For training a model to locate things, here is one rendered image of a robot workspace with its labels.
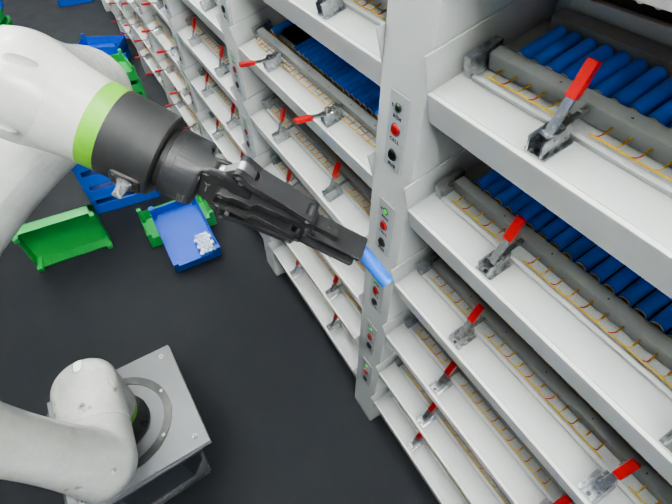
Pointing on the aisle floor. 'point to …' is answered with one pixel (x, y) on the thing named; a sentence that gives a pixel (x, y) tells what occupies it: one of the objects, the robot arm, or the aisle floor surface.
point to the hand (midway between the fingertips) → (334, 240)
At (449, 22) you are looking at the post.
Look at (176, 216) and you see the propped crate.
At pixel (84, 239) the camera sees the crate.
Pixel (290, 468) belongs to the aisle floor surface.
